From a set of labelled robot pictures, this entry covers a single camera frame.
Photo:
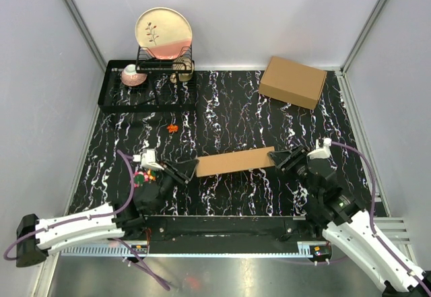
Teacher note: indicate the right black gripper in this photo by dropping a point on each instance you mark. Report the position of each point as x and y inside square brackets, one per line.
[283, 159]

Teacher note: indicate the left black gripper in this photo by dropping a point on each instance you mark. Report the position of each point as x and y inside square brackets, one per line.
[183, 172]

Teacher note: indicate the brown cardboard box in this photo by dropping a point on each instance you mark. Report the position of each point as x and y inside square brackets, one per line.
[234, 162]
[292, 82]

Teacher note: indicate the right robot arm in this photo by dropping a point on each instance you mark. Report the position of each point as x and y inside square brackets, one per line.
[343, 220]

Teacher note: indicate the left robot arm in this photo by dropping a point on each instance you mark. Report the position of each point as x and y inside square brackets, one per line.
[38, 238]

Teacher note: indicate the closed brown cardboard box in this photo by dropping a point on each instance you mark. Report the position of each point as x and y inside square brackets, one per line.
[292, 82]

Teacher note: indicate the orange rimmed flower toy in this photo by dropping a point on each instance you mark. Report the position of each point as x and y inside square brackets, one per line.
[149, 176]

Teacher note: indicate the small orange flower toy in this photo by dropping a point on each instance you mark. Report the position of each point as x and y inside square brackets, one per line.
[172, 128]

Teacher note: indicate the small cream plate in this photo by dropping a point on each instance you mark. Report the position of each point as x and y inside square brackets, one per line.
[183, 70]

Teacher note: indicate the small pink bowl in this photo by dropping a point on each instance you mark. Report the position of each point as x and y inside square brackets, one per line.
[131, 78]

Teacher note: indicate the large cream pink plate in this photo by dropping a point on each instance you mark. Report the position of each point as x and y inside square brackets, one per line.
[164, 33]

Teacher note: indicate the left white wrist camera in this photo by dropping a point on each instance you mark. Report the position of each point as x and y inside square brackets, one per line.
[147, 159]

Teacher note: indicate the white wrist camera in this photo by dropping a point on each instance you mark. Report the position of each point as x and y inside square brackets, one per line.
[322, 149]
[147, 159]

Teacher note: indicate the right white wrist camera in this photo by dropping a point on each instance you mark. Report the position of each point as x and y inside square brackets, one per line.
[322, 149]

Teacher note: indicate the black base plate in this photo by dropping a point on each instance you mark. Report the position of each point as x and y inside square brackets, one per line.
[210, 235]

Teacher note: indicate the black wire dish rack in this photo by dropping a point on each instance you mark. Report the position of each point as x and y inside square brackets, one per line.
[156, 94]

